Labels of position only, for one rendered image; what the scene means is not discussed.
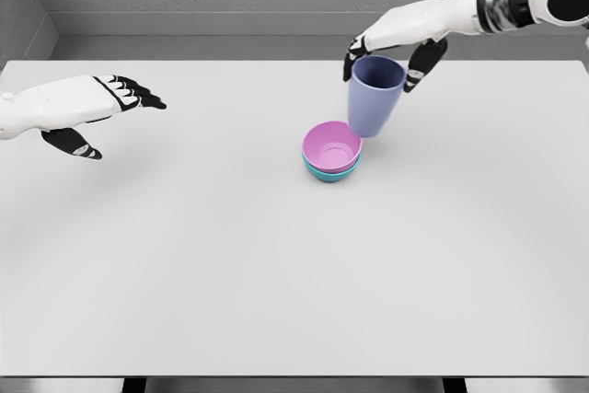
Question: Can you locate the pink bowl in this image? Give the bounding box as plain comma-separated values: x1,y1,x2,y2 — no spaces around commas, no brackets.
301,121,364,171

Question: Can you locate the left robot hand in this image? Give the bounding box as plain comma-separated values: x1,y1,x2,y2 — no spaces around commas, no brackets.
21,74,167,162

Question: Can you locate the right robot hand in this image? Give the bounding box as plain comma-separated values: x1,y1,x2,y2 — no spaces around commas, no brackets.
342,0,461,94

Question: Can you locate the purple blue cup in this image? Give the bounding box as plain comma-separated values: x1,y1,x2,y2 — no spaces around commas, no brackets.
346,55,408,139

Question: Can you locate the teal bowl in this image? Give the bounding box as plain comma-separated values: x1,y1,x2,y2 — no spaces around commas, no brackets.
302,151,364,184

